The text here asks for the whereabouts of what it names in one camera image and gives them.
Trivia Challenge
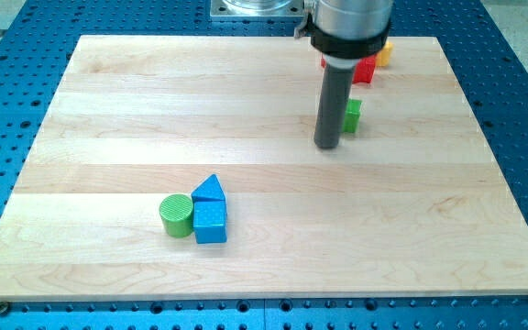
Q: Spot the green star block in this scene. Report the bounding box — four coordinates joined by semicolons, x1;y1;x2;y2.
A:
342;99;363;133

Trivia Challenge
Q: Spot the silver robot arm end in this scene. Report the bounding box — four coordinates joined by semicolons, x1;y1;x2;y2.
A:
294;0;393;70

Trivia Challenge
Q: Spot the red star block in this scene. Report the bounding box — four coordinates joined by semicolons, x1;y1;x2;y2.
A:
321;54;376;84

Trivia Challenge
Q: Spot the blue triangle block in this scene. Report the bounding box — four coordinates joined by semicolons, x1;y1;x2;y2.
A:
191;174;226;203

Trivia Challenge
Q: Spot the blue cube block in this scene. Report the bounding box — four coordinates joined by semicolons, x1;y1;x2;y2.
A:
193;201;227;244

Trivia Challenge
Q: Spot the green cylinder block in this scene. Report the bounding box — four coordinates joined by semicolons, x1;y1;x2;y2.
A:
159;194;193;238

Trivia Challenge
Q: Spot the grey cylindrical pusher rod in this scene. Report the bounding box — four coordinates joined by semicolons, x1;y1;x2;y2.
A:
313;63;355;149

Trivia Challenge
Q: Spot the light wooden board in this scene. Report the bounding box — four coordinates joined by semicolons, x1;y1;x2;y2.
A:
0;36;528;302

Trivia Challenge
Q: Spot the yellow block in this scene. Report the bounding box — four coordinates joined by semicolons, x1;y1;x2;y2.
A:
376;41;393;68

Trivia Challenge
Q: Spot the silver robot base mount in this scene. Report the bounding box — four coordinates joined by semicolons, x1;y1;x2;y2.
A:
210;0;303;18

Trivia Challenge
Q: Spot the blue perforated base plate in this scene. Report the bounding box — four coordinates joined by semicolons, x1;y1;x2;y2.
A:
0;1;528;329

